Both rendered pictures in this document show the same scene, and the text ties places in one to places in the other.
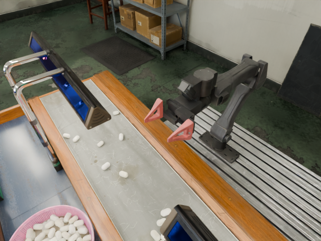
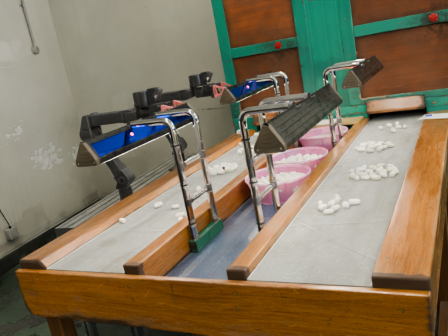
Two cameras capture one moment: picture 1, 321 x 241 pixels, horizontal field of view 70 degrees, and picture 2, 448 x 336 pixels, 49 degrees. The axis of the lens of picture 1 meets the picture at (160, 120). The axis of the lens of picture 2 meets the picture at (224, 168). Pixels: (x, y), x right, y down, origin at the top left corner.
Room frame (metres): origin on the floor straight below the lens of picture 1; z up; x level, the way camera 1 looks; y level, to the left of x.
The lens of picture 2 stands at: (1.21, 1.96, 1.30)
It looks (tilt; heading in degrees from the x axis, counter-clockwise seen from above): 14 degrees down; 245
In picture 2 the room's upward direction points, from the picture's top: 11 degrees counter-clockwise
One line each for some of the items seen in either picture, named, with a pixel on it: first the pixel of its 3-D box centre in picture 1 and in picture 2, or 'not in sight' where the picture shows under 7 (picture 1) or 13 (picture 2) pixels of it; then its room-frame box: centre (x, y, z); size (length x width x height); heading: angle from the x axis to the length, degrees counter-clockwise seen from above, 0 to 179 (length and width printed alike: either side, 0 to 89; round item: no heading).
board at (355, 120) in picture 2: not in sight; (331, 122); (-0.53, -0.22, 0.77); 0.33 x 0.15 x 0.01; 127
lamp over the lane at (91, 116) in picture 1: (60, 69); (145, 129); (0.72, 0.37, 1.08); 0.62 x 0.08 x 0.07; 37
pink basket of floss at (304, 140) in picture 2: not in sight; (323, 140); (-0.36, -0.09, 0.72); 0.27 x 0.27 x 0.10
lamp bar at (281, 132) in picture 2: not in sight; (304, 112); (0.39, 0.81, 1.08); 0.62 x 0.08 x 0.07; 37
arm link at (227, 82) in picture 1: (235, 83); (111, 124); (0.68, -0.27, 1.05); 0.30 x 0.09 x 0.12; 132
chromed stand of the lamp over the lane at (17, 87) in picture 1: (54, 113); (175, 179); (0.68, 0.43, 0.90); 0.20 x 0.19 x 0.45; 37
